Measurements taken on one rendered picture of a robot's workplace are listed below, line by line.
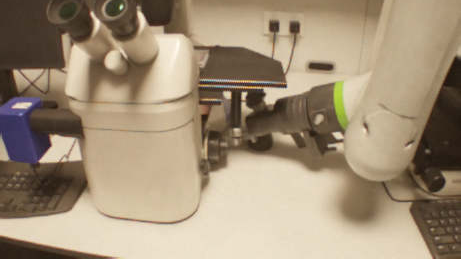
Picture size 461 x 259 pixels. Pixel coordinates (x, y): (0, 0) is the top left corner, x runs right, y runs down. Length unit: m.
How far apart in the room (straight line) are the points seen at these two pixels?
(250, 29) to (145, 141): 0.80
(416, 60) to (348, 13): 0.88
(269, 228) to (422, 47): 0.37
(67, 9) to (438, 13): 0.40
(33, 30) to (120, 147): 0.45
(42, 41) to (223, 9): 0.64
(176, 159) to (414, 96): 0.33
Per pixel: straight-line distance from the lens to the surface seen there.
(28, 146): 0.56
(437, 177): 0.63
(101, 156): 0.52
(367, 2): 1.26
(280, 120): 0.64
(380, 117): 0.42
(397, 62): 0.39
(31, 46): 0.86
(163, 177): 0.51
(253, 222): 0.58
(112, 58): 0.45
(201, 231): 0.57
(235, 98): 0.70
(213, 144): 0.64
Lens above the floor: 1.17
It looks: 27 degrees down
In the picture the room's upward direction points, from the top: 1 degrees clockwise
